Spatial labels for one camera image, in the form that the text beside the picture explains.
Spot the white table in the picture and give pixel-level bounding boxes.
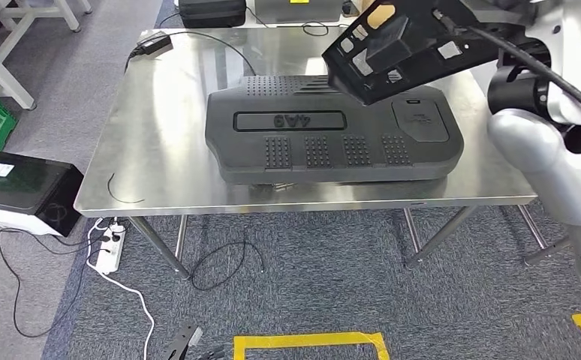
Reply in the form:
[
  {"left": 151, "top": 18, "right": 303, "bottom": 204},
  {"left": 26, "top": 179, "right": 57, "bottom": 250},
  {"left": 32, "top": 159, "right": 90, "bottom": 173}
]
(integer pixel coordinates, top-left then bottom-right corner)
[{"left": 0, "top": 0, "right": 94, "bottom": 111}]

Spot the white power strip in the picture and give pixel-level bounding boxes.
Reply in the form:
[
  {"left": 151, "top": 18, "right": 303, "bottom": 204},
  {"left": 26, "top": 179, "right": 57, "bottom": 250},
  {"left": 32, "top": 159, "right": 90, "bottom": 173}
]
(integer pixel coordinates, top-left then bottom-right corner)
[{"left": 94, "top": 222, "right": 128, "bottom": 276}]

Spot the dark grey engine cover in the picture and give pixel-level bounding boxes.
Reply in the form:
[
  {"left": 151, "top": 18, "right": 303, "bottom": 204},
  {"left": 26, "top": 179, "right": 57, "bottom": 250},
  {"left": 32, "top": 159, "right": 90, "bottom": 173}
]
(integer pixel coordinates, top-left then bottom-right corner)
[{"left": 204, "top": 74, "right": 465, "bottom": 186}]

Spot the thin black wire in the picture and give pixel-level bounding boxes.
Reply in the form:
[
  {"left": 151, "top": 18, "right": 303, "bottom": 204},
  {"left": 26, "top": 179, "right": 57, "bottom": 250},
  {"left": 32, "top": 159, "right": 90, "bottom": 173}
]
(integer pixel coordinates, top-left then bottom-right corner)
[{"left": 107, "top": 172, "right": 146, "bottom": 205}]

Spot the black camera cable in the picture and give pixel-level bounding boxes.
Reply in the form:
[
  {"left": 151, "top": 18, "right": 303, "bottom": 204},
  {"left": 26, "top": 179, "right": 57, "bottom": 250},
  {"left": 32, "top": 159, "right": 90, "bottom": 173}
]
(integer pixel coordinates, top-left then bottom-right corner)
[{"left": 432, "top": 10, "right": 581, "bottom": 123}]

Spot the black carrying case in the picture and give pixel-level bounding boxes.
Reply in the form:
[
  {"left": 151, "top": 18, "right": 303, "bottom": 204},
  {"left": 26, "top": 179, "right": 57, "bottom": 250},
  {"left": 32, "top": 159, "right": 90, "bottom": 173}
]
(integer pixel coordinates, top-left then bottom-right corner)
[{"left": 178, "top": 0, "right": 248, "bottom": 29}]

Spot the grey equipment case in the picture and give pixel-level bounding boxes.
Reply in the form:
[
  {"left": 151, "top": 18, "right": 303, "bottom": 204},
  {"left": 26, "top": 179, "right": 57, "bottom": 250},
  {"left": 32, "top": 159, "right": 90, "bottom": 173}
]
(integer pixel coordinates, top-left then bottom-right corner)
[{"left": 254, "top": 0, "right": 344, "bottom": 25}]

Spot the black power adapter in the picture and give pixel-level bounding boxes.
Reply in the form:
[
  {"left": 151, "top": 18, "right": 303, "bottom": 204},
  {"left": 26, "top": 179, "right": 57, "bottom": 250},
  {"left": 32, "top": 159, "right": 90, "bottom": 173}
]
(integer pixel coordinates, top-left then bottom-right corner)
[{"left": 136, "top": 33, "right": 173, "bottom": 56}]

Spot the black and white device box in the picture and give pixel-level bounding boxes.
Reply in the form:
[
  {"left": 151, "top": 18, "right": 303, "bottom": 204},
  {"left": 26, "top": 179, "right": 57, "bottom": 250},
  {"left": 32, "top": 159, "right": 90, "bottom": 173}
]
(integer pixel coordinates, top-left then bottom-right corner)
[{"left": 0, "top": 151, "right": 85, "bottom": 239}]

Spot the black loose cable loop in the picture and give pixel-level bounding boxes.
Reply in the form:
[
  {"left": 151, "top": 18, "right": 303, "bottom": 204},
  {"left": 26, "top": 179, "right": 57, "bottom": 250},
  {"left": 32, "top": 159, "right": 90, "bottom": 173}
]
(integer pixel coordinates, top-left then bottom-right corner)
[{"left": 189, "top": 241, "right": 266, "bottom": 292}]

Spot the black plastic plate frame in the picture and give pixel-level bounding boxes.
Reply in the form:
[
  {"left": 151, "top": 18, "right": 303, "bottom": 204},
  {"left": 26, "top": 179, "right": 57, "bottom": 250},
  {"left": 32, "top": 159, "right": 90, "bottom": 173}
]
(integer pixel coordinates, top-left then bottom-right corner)
[{"left": 321, "top": 0, "right": 520, "bottom": 107}]

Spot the stainless steel table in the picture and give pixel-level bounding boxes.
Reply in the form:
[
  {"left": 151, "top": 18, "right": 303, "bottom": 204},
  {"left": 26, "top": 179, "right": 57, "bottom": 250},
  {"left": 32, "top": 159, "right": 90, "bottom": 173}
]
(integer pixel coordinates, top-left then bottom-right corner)
[{"left": 73, "top": 27, "right": 540, "bottom": 281}]

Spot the black left camera bracket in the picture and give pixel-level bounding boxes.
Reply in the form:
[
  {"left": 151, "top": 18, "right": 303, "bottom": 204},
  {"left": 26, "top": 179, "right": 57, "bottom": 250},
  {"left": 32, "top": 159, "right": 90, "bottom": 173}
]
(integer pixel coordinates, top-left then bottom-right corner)
[{"left": 163, "top": 320, "right": 202, "bottom": 360}]

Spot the black power cable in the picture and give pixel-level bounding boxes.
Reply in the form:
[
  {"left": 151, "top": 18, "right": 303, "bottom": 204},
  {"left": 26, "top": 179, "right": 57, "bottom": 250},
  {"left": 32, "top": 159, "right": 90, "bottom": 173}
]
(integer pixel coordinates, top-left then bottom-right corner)
[{"left": 0, "top": 218, "right": 122, "bottom": 340}]

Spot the black adapter cable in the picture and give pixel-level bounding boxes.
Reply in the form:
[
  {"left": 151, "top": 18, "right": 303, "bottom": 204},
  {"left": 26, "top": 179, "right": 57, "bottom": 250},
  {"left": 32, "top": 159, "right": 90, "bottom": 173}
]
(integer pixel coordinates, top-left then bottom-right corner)
[{"left": 123, "top": 30, "right": 257, "bottom": 77}]

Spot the white power cable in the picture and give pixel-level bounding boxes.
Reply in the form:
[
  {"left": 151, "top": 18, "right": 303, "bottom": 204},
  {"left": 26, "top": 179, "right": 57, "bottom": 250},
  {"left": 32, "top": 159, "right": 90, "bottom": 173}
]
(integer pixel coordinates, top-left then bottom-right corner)
[{"left": 85, "top": 218, "right": 156, "bottom": 360}]

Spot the grey metal stand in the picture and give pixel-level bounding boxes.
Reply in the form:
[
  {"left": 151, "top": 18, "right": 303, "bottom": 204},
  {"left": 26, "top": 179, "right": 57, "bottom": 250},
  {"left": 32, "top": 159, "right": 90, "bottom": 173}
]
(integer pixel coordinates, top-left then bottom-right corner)
[{"left": 516, "top": 204, "right": 570, "bottom": 267}]

